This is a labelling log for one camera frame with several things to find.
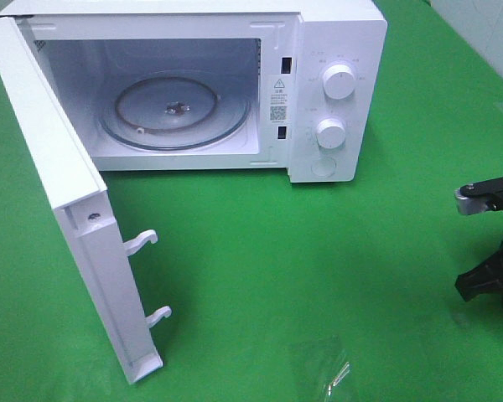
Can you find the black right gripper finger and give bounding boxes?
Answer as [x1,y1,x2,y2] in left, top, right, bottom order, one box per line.
[454,255,503,302]

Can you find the round white door button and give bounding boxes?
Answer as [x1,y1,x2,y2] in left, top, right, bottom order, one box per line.
[311,157,337,178]

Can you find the white microwave door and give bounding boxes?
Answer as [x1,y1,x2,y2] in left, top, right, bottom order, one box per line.
[0,17,172,384]

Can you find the lower white microwave knob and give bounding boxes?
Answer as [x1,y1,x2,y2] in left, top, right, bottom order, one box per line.
[316,118,346,149]

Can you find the white microwave knob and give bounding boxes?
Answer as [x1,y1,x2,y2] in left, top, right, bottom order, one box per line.
[316,118,346,149]
[322,62,356,100]

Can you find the green table cloth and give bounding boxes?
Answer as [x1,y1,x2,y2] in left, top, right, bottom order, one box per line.
[0,1,503,401]

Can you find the upper white microwave knob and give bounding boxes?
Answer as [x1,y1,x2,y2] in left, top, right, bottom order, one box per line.
[322,62,356,100]

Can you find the white microwave oven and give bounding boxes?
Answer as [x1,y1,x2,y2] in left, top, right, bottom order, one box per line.
[0,1,387,183]

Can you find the glass microwave turntable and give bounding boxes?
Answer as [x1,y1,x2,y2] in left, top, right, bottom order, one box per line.
[100,70,254,152]

